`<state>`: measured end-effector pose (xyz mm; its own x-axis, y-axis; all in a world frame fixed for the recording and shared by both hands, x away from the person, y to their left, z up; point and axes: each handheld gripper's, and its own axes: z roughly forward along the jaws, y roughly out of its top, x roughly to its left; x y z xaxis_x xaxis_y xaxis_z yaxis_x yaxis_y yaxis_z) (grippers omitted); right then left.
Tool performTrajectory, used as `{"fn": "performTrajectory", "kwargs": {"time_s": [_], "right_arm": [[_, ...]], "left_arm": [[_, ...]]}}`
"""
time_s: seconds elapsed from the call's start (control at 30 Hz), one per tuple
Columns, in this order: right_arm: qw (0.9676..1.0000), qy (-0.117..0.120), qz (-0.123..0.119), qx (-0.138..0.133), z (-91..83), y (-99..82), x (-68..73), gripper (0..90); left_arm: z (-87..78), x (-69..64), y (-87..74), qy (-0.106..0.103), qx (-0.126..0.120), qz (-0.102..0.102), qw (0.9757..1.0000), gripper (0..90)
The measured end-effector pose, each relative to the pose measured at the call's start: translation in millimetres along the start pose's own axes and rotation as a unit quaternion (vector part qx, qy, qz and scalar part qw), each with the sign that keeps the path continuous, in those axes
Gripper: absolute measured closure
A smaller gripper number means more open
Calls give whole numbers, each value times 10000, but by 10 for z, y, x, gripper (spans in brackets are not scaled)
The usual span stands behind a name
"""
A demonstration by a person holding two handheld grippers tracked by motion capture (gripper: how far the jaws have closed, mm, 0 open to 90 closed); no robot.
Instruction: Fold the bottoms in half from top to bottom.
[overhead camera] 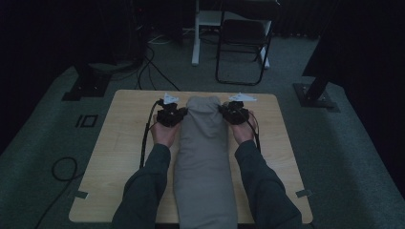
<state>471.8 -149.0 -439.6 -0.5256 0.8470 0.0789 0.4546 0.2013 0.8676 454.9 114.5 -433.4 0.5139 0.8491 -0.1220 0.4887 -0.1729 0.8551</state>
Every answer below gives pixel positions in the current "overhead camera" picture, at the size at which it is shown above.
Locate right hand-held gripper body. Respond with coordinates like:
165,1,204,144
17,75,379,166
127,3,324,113
224,92,258,126

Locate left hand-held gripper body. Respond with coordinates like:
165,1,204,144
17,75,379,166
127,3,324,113
155,92,185,129

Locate grey pants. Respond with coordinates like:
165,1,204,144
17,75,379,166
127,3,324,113
173,95,240,229

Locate person's right hand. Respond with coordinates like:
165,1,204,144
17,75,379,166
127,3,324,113
229,110,259,146

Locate person's left hand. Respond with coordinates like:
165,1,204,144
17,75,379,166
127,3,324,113
151,113,182,149

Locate black stand base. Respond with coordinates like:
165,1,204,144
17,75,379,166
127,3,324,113
61,62,113,102
292,0,341,114

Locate black folding chair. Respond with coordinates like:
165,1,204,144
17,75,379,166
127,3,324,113
215,0,281,87

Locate dark equipment rack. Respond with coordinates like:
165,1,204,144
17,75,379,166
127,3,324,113
125,0,153,65

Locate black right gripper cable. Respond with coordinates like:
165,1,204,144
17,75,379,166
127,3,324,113
245,111,263,155

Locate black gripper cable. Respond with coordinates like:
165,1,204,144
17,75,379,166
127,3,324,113
245,111,263,155
139,98,165,170

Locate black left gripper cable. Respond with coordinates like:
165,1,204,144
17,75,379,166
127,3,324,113
139,98,165,170

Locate black floor cables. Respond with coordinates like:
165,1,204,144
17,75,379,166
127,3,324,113
135,44,181,92

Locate white desk frame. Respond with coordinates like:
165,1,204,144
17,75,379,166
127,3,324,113
191,0,271,70

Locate white floor cable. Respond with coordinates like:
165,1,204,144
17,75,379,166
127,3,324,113
147,32,174,46

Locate black looped floor cable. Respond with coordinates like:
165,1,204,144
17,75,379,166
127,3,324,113
32,156,86,229

